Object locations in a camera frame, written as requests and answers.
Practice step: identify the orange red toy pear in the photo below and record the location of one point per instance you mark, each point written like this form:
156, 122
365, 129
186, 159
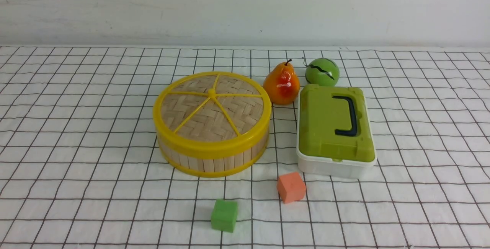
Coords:
282, 84

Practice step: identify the green toy watermelon ball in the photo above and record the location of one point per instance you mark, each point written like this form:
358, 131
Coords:
324, 72

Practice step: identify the orange foam cube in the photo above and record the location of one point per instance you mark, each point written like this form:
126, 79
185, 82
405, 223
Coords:
291, 187

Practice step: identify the green foam cube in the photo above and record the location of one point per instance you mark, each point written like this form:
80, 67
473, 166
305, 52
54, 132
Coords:
224, 215

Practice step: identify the green lid white lunch box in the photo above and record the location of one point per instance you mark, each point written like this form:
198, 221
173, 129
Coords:
334, 135

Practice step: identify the yellow woven steamer lid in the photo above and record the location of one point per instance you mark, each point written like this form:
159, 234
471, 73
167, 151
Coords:
213, 115

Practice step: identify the white black grid tablecloth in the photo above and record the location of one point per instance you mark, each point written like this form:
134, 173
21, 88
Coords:
80, 166

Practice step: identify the bamboo steamer basket yellow rims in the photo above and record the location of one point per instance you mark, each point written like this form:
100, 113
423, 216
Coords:
212, 168

